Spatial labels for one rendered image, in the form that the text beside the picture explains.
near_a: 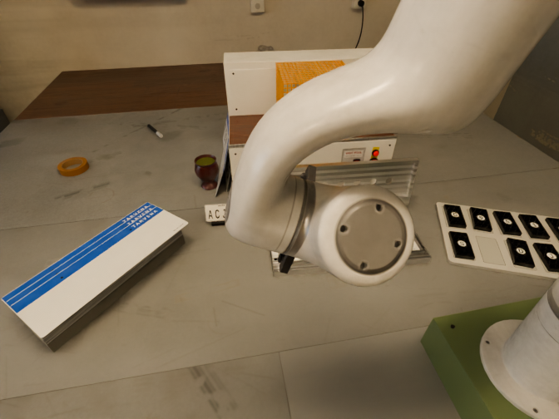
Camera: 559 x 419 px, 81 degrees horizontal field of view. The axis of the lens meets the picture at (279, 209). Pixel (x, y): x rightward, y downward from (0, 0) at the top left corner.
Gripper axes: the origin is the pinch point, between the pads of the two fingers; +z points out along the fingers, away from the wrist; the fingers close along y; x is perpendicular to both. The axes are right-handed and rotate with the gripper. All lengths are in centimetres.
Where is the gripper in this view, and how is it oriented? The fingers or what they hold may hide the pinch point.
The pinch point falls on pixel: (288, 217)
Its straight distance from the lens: 57.0
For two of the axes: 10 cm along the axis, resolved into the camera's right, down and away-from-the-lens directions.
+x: 9.5, 2.7, 1.8
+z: -1.8, -0.3, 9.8
